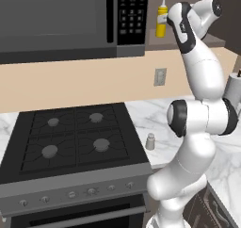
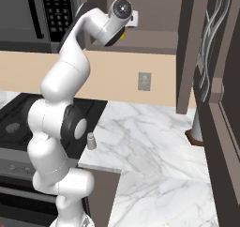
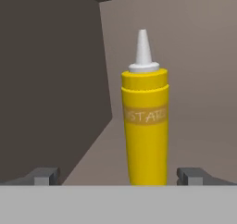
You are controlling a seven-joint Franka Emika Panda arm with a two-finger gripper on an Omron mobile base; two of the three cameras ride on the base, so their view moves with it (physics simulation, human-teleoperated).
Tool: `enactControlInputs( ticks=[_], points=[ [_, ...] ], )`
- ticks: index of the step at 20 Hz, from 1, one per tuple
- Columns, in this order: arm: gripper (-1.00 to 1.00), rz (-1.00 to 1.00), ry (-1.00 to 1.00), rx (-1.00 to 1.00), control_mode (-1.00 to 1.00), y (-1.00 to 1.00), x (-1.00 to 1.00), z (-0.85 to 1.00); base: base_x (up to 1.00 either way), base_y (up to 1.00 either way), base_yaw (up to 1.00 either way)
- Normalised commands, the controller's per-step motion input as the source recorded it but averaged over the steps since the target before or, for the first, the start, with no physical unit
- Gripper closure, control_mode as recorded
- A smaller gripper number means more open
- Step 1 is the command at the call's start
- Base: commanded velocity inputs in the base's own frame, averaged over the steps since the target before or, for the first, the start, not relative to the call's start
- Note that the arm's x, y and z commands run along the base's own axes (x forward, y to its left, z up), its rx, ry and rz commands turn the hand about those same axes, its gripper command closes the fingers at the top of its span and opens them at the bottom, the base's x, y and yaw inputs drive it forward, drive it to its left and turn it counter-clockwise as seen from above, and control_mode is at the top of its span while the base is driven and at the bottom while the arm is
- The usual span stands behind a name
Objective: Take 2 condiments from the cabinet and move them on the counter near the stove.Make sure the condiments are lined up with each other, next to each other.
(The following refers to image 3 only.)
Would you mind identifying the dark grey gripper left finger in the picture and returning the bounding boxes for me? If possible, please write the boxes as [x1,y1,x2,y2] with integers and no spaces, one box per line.
[2,167,61,186]

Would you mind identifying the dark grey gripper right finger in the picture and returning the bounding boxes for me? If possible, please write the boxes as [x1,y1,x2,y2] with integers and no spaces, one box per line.
[176,167,236,186]

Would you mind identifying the yellow mustard squeeze bottle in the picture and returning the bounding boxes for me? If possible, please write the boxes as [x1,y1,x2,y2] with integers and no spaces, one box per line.
[120,29,170,186]

